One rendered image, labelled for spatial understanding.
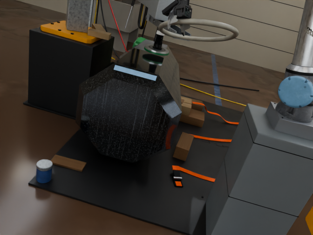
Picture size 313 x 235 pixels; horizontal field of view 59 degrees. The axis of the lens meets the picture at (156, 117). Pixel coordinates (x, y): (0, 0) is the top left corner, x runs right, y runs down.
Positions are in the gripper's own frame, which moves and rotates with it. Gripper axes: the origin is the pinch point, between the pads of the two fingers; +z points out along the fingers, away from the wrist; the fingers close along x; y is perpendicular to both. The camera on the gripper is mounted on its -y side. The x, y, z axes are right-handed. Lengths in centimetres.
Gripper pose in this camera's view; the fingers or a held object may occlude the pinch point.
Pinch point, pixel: (175, 33)
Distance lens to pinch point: 160.7
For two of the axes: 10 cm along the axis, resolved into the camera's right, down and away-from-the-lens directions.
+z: -1.0, 9.9, 1.0
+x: 6.4, -0.1, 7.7
